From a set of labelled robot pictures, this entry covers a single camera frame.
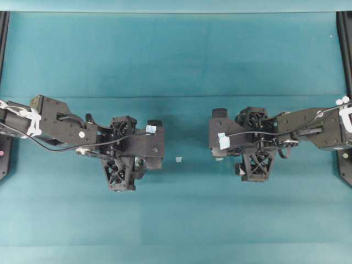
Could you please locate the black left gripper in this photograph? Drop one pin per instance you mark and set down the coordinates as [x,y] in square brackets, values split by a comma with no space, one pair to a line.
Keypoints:
[118,166]

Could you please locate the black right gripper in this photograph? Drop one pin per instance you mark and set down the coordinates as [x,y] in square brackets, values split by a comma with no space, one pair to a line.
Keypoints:
[259,153]

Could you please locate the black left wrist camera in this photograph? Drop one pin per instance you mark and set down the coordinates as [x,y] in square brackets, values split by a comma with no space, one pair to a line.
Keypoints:
[148,147]

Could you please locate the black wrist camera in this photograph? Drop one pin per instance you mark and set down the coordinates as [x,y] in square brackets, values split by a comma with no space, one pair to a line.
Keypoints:
[219,129]
[148,147]

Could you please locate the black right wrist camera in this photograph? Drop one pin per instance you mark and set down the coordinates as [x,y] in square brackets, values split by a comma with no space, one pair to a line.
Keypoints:
[219,129]

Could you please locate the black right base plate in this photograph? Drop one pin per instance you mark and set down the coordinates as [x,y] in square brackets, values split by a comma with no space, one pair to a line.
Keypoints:
[345,165]

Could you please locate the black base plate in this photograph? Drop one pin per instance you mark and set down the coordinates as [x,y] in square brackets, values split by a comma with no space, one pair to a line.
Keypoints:
[345,165]
[5,148]

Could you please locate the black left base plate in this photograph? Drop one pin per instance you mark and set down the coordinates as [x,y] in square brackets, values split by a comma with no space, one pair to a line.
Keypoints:
[5,148]

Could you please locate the black vertical frame post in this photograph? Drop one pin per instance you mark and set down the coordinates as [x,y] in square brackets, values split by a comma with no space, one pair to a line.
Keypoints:
[343,20]

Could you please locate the black aluminium frame rail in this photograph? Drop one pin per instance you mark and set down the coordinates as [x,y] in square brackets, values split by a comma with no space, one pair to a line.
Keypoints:
[4,22]

